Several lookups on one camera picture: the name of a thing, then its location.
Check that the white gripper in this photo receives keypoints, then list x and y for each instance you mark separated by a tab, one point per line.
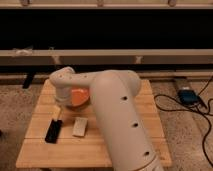
62	97

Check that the orange ceramic bowl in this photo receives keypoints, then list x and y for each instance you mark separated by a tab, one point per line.
78	96

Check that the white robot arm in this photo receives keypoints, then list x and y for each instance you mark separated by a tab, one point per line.
112	95

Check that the black remote control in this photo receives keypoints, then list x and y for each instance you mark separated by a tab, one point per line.
53	131

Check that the white rectangular block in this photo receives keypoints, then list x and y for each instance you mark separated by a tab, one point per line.
79	127

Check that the blue power adapter box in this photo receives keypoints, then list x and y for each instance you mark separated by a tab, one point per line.
187	97

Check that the white horizontal rail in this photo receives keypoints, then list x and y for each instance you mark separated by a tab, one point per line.
28	57

